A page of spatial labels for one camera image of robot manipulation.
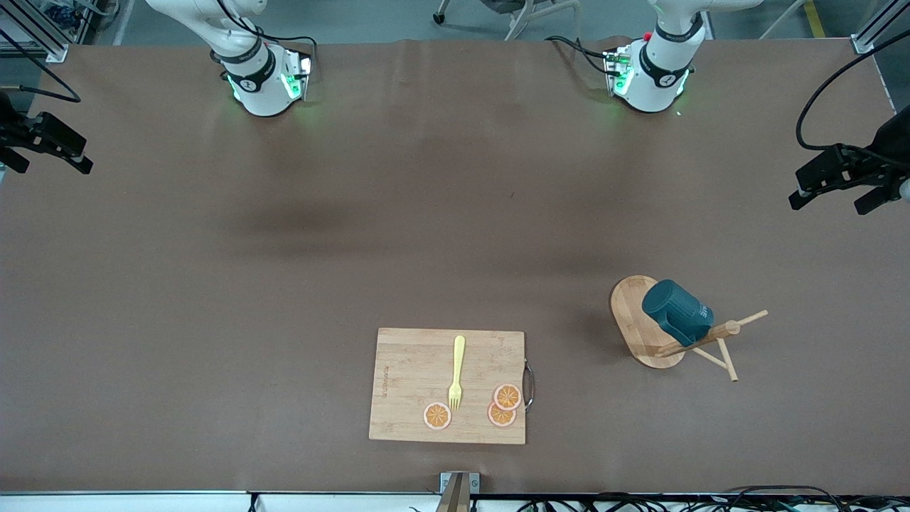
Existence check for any dark teal cup yellow inside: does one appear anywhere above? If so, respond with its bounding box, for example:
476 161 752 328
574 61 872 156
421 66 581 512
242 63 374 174
642 279 714 347

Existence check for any wooden mug rack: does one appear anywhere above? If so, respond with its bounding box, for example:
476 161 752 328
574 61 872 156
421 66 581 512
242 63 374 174
610 276 769 383

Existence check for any chair base with castors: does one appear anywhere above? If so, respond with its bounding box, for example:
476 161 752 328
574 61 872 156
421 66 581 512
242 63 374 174
434 0 580 40

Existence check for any yellow plastic fork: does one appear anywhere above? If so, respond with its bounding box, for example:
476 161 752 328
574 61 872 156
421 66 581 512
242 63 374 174
448 336 466 412

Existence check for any bamboo cutting board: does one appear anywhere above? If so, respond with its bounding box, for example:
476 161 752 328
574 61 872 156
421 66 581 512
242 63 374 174
368 328 527 446

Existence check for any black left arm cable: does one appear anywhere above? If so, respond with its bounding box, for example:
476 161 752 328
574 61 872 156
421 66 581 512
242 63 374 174
795 28 910 154

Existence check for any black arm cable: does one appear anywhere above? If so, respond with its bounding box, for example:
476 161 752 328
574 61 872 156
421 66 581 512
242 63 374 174
795 28 910 154
0 28 81 105

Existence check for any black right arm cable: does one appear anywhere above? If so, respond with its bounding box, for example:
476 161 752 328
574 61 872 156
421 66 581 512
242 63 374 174
0 28 81 105

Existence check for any aluminium frame post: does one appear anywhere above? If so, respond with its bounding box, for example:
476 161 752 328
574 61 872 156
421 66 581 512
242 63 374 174
0 0 70 63
853 0 910 54

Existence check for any black right base cable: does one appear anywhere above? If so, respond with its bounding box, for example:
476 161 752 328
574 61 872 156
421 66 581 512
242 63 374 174
213 0 319 72

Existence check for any black base cable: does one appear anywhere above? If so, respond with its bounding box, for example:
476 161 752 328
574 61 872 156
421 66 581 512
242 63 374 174
213 0 319 72
546 36 619 75

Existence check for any black left base cable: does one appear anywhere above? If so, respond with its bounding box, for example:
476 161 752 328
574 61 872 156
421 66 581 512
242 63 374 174
546 36 619 75

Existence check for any black cable bundle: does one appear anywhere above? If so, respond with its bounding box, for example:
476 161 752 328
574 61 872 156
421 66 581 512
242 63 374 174
515 486 910 512

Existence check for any white table edge rail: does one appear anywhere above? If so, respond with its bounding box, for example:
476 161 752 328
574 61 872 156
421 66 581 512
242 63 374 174
0 491 910 512

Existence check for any metal table bracket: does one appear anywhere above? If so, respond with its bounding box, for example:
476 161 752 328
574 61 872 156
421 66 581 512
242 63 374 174
439 471 481 512

